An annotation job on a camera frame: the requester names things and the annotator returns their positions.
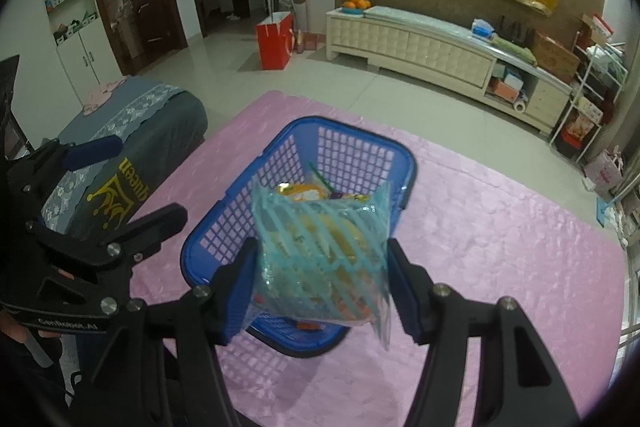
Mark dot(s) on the orange box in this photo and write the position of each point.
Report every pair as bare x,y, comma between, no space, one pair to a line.
502,88

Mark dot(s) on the green folded cloth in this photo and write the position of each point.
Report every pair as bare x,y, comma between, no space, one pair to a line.
515,52

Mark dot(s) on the white paper roll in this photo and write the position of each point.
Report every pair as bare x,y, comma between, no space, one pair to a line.
520,106

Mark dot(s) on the person's left hand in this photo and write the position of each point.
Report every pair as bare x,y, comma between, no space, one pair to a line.
10,322

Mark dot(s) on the teal striped snack packet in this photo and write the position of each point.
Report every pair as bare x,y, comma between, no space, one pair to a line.
320,257

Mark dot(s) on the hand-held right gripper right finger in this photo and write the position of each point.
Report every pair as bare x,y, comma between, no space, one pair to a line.
405,292

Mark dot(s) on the purple chip packet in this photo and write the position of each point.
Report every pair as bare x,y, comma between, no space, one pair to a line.
350,197

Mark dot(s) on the blue plastic basket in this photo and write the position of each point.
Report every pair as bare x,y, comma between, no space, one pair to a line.
350,157

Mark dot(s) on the white broom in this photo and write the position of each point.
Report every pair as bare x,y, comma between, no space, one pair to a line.
287,2

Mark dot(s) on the cardboard box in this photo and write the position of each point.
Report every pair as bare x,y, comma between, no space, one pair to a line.
555,57

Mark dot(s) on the pink shopping bag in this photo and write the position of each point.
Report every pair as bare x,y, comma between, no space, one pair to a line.
602,172

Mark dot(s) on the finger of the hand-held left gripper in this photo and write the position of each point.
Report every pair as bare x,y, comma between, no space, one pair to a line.
150,227
92,151

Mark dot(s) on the blue plate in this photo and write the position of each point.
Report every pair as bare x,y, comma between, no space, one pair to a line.
352,10

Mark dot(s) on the tissue box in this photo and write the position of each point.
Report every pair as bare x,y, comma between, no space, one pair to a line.
482,31

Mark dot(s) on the white metal rack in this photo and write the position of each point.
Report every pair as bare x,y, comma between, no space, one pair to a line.
590,107

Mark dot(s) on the pink cloth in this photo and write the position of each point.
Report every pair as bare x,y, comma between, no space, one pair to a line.
105,94

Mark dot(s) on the pile of oranges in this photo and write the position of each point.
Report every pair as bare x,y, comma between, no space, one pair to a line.
356,2

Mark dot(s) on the pink quilted mat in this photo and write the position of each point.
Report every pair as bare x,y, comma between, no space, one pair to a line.
500,257

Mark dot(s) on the red paper bag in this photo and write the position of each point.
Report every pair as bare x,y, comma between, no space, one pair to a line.
274,44

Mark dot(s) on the black router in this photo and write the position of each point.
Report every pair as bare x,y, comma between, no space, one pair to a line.
515,31

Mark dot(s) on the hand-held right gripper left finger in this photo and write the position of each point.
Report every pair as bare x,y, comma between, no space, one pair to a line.
237,292

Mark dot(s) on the orange snack bar packet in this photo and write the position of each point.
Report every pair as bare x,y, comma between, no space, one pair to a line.
307,325

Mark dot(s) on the cream TV cabinet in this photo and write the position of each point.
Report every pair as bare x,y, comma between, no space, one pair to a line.
425,47

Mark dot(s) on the white shelf cabinet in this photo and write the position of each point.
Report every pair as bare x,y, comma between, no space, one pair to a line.
75,47

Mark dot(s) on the clear cracker packet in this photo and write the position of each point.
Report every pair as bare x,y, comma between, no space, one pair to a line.
300,192

